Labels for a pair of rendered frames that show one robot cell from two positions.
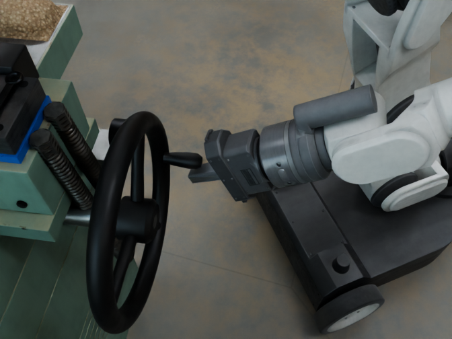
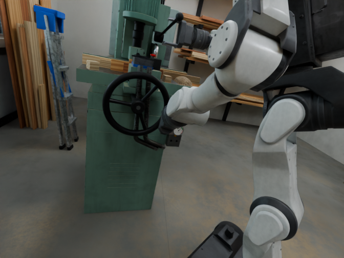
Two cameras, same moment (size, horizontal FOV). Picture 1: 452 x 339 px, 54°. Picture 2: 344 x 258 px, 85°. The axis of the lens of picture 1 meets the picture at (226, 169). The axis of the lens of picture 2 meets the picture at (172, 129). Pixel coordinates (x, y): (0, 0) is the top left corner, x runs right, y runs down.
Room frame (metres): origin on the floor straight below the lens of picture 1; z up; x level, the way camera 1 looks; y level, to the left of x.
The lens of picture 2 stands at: (0.07, -0.64, 1.05)
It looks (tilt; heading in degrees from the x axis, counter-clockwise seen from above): 22 degrees down; 62
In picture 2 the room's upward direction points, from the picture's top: 13 degrees clockwise
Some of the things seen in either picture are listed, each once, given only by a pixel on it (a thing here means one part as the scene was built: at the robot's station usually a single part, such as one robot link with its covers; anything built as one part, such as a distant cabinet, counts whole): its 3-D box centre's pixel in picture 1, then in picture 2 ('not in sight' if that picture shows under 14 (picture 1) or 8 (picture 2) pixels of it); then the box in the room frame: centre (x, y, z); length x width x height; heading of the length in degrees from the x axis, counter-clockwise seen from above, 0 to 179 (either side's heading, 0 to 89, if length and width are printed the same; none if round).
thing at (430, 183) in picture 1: (397, 170); not in sight; (0.75, -0.50, 0.28); 0.21 x 0.20 x 0.13; 112
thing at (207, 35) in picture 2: not in sight; (211, 43); (0.66, 0.23, 1.13); 0.11 x 0.11 x 0.11; 82
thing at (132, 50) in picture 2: not in sight; (135, 55); (0.34, 0.48, 0.99); 0.14 x 0.07 x 0.09; 82
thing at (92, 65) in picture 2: not in sight; (92, 65); (0.12, 0.36, 0.92); 0.05 x 0.04 x 0.04; 108
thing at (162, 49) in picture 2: not in sight; (157, 54); (0.52, 0.62, 1.02); 0.09 x 0.07 x 0.12; 172
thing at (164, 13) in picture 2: not in sight; (160, 19); (0.52, 0.65, 1.23); 0.09 x 0.08 x 0.15; 82
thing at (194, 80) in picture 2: not in sight; (153, 72); (0.45, 0.44, 0.92); 0.60 x 0.02 x 0.04; 172
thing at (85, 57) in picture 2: not in sight; (138, 68); (0.37, 0.47, 0.92); 0.60 x 0.02 x 0.05; 172
